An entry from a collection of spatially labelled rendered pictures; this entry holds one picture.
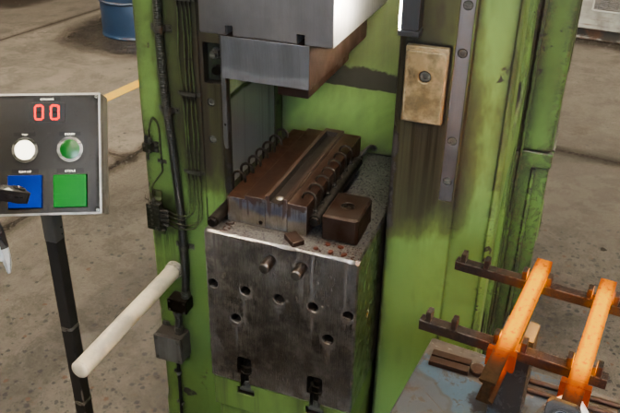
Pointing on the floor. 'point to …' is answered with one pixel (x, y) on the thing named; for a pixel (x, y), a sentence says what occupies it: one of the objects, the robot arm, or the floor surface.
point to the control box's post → (65, 304)
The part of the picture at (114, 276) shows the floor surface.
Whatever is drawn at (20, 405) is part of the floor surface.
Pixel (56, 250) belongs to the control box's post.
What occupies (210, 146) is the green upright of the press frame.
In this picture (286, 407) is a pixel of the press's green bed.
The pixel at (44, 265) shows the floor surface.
